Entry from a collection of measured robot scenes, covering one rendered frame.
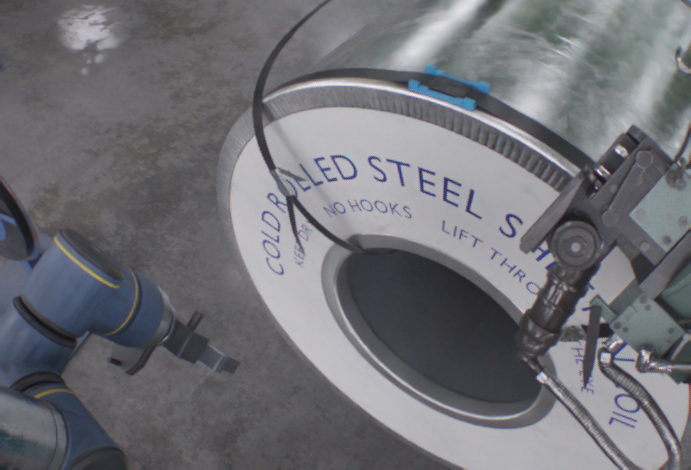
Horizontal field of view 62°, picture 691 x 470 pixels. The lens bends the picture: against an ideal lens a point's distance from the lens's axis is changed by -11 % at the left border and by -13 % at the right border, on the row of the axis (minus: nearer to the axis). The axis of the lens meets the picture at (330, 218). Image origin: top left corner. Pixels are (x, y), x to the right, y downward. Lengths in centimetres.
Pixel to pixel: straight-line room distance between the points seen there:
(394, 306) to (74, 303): 97
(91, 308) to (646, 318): 67
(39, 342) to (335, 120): 59
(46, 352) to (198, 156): 229
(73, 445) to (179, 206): 217
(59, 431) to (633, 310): 65
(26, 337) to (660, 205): 76
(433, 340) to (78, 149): 225
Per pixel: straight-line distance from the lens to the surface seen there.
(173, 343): 100
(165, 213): 283
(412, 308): 165
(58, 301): 83
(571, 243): 74
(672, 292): 73
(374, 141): 105
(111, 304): 86
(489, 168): 95
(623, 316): 76
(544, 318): 82
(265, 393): 220
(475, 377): 160
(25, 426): 69
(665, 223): 72
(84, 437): 77
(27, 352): 85
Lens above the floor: 191
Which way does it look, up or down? 46 degrees down
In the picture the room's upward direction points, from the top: 6 degrees counter-clockwise
